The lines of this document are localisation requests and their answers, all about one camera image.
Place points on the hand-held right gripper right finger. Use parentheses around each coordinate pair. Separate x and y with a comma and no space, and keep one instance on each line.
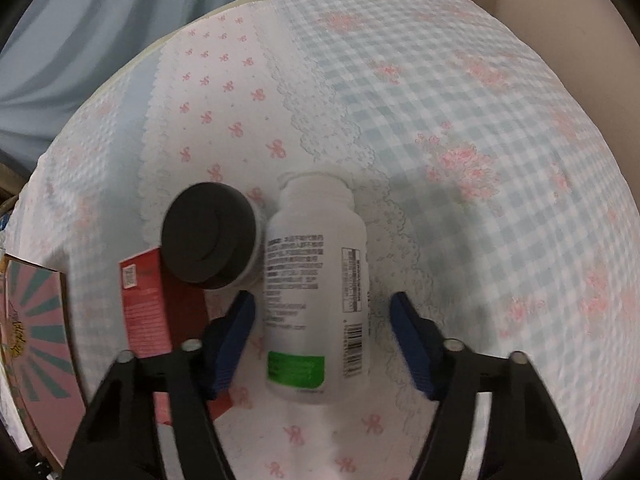
(412,345)

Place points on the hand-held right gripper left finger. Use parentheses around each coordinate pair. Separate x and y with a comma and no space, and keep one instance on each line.
(232,345)

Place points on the red box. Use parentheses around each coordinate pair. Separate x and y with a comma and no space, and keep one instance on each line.
(147,305)

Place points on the white bottle with green label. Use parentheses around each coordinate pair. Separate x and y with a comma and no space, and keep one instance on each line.
(315,270)

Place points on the jar with black lid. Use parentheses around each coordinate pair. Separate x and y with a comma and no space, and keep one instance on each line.
(207,235)

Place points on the cardboard box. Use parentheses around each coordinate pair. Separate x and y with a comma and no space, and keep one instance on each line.
(35,340)

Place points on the patterned light blue bedsheet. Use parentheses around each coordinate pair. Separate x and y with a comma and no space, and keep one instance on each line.
(450,160)

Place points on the hanging blue cloth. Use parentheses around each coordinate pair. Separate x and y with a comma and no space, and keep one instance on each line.
(100,25)

